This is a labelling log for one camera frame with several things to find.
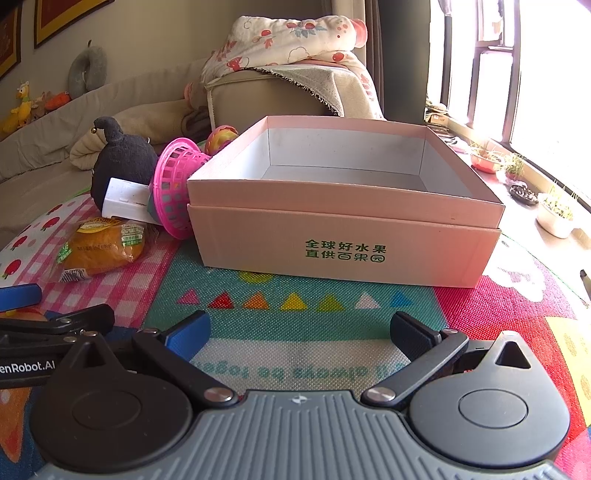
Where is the packaged orange bread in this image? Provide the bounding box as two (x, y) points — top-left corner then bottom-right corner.
(55, 217), (147, 283)

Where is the white small box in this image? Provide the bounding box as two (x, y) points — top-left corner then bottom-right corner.
(101, 178), (160, 225)

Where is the black plush toy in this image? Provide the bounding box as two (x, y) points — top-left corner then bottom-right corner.
(90, 116), (158, 210)

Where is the pink plastic basket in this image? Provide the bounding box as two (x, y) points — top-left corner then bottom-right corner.
(147, 137), (211, 240)

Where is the striped pink yellow ball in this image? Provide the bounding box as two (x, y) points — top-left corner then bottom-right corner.
(204, 125), (238, 156)

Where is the colourful play mat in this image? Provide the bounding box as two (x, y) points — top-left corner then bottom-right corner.
(1, 195), (590, 479)

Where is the pink cardboard box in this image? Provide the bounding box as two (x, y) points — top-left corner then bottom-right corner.
(187, 116), (505, 288)

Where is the yellow plush toy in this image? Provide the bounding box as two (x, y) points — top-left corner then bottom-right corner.
(1, 81), (32, 135)

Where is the dark small dish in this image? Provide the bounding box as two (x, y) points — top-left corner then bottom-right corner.
(508, 182), (539, 207)

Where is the white plant pot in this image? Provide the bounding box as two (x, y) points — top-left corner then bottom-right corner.
(536, 193), (574, 239)

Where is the red plant bowl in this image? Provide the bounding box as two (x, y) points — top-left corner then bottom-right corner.
(470, 143), (505, 174)

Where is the orange plush toy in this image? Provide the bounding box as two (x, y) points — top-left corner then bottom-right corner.
(44, 91), (71, 111)

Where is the beige folded quilt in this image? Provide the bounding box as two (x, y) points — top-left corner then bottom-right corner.
(69, 100), (211, 170)

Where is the grey neck pillow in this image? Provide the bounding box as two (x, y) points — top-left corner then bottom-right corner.
(67, 42), (107, 99)

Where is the beige ottoman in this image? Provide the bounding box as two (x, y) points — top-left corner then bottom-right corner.
(203, 68), (371, 135)

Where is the red framed picture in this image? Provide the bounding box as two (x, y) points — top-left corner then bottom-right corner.
(34, 0), (113, 49)

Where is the dark framed picture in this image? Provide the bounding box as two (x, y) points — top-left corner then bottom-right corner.
(0, 4), (22, 79)

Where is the grey towel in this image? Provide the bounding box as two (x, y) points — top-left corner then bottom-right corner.
(250, 63), (349, 117)

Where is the floral folded blanket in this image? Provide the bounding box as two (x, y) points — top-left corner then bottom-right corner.
(184, 15), (384, 120)

